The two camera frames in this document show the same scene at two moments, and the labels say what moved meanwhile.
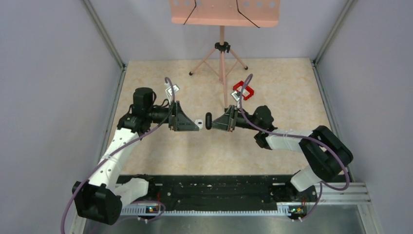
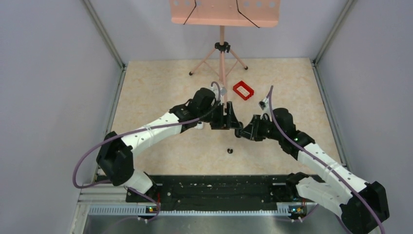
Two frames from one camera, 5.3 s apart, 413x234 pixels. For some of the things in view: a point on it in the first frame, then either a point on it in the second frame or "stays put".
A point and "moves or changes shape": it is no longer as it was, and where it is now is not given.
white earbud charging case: x=199 y=123 stays put
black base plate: x=222 y=193 stays put
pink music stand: x=257 y=13 stays put
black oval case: x=208 y=120 moves or changes shape
